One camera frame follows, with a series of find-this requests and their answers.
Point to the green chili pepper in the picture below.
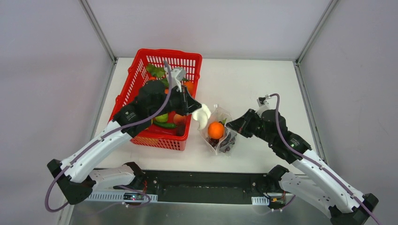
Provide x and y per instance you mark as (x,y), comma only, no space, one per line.
(165,125)

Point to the red plastic basket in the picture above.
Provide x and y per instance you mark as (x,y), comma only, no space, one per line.
(138,76)

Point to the clear zip top bag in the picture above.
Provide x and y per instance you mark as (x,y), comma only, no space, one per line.
(217,114)

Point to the dark purple plum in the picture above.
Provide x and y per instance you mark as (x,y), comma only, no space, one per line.
(180,130)

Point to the dark red grape bunch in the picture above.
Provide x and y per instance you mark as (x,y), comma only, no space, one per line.
(213,142)

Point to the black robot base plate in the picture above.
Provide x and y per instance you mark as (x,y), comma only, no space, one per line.
(206,187)

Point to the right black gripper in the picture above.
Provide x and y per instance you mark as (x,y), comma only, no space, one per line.
(244,123)

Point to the white garlic bulb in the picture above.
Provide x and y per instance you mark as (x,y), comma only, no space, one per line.
(202,116)

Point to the orange tangerine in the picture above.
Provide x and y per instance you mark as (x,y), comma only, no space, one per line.
(215,130)
(190,86)

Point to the peach fruit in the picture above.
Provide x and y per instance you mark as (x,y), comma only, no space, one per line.
(179,119)

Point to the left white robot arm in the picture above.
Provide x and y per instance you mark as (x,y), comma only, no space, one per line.
(76,175)

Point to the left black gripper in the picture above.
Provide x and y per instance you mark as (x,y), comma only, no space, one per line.
(185,103)

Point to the red chili pepper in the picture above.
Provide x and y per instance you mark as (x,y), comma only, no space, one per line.
(162,131)

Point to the black grape bunch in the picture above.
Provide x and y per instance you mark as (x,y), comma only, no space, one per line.
(227,144)

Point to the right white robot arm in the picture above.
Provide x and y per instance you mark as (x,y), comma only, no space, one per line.
(324,189)

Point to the green cabbage ball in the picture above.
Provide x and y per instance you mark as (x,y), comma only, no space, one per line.
(162,118)

